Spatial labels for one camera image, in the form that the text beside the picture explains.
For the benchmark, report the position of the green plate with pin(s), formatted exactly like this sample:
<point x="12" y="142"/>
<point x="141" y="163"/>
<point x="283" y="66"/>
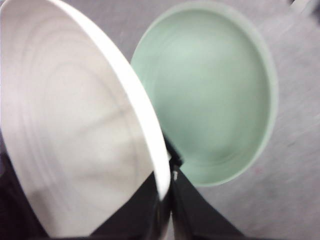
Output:
<point x="212" y="79"/>

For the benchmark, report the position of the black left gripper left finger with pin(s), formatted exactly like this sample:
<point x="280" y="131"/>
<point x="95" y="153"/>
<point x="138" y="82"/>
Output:
<point x="143" y="216"/>

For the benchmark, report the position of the white plate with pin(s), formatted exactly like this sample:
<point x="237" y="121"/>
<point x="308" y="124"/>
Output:
<point x="77" y="127"/>

